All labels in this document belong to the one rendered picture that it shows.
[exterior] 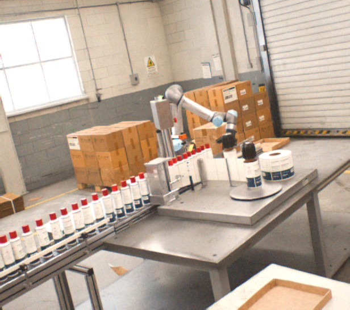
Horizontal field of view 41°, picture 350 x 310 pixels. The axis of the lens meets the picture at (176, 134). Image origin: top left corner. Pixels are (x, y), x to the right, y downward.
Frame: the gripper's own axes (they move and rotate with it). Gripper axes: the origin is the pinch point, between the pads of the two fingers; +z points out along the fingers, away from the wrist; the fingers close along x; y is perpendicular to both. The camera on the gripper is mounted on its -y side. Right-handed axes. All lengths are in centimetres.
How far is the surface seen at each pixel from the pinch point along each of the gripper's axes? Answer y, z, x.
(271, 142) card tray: -3, -28, 69
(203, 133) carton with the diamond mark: -29.2, -20.3, 6.4
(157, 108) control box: -4, -14, -75
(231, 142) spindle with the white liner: 32.2, 0.3, -37.4
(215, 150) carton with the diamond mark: -20.4, -7.7, 13.8
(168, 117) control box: 0, -10, -67
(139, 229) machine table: 16, 65, -92
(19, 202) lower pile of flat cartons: -413, 50, 77
